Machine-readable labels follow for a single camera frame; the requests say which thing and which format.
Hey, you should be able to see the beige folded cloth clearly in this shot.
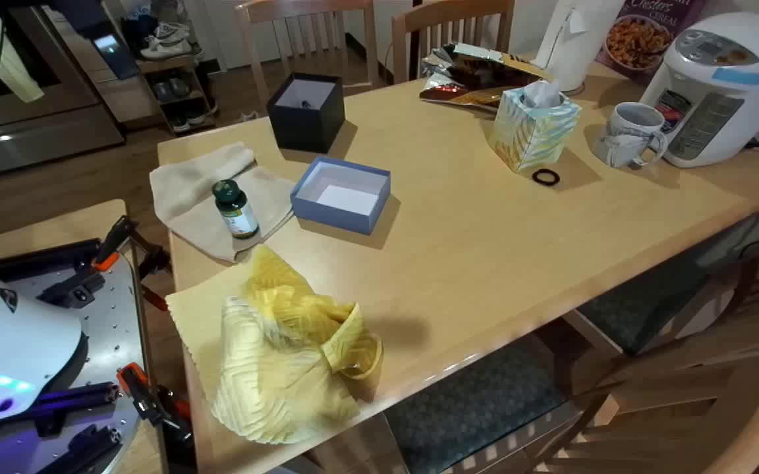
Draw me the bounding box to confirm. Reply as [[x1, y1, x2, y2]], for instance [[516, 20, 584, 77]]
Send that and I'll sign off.
[[151, 143, 295, 264]]

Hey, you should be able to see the green cap small bottle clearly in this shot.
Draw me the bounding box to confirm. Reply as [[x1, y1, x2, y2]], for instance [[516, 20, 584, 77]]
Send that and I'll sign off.
[[211, 179, 258, 239]]

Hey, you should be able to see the wooden chair far right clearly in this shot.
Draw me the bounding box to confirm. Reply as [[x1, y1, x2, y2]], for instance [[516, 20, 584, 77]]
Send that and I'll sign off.
[[389, 0, 515, 81]]

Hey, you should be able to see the wooden chair cushioned near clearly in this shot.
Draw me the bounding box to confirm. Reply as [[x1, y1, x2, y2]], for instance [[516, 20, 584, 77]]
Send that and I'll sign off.
[[381, 220, 759, 474]]

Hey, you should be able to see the metal robot mounting plate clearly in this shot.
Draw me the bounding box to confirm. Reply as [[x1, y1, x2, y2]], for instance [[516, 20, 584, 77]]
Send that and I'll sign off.
[[0, 262, 146, 474]]

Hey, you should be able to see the wooden chair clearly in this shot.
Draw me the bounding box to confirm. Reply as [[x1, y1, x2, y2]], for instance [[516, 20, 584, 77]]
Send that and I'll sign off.
[[235, 0, 380, 104], [389, 0, 515, 81]]

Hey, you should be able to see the orange black clamp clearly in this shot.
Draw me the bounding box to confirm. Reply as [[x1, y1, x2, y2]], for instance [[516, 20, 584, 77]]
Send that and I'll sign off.
[[39, 216, 134, 308], [117, 364, 193, 443]]

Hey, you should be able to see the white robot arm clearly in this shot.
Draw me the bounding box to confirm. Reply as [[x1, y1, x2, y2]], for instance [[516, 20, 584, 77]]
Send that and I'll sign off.
[[0, 282, 81, 421]]

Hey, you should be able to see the blue open box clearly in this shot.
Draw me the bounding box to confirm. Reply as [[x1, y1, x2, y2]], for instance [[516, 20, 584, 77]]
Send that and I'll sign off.
[[289, 156, 389, 235]]

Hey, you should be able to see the wooden chair far left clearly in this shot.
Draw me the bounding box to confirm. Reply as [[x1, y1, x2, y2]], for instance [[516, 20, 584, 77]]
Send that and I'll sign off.
[[235, 0, 380, 104]]

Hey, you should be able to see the orange black clamp upper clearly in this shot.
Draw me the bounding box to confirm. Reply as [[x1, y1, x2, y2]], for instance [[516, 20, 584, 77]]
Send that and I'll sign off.
[[39, 216, 134, 308]]

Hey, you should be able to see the wooden chair foreground right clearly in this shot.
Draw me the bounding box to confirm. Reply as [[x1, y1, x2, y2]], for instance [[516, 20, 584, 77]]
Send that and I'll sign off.
[[529, 353, 759, 474]]

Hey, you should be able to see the orange black clamp lower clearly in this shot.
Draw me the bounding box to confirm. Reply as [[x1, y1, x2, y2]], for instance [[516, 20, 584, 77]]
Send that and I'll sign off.
[[117, 364, 193, 443]]

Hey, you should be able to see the shoe rack with shoes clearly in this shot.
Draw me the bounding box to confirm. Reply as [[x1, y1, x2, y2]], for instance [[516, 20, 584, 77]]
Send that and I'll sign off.
[[103, 0, 218, 135]]

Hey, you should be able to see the yellow crumpled cloth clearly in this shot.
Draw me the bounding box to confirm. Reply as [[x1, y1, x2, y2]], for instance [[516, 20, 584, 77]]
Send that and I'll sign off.
[[211, 247, 381, 445]]

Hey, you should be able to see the pile of snack packets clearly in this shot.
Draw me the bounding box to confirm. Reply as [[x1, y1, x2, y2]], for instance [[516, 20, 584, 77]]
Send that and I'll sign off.
[[420, 43, 545, 114]]

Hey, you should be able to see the patterned tissue box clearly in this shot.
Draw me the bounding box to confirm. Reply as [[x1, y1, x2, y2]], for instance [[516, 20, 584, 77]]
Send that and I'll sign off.
[[491, 79, 582, 172]]

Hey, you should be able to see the white paper towel roll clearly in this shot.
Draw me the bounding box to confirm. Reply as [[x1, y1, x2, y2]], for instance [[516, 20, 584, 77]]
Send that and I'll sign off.
[[534, 0, 625, 93]]

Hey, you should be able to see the black open box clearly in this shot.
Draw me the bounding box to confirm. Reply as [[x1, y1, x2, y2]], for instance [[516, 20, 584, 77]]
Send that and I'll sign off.
[[267, 75, 346, 154]]

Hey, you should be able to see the white mug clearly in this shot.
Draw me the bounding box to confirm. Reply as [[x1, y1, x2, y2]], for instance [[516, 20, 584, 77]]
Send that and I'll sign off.
[[592, 104, 667, 170]]

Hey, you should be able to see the cereal box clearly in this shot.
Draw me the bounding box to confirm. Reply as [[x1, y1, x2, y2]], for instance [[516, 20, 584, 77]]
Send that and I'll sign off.
[[599, 0, 707, 81]]

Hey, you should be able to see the black rubber ring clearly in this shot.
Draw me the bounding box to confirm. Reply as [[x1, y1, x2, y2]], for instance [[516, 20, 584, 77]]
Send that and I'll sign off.
[[529, 166, 563, 189]]

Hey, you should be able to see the white rice cooker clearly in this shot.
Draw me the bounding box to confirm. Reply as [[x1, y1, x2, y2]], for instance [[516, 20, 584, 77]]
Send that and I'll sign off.
[[644, 10, 759, 170]]

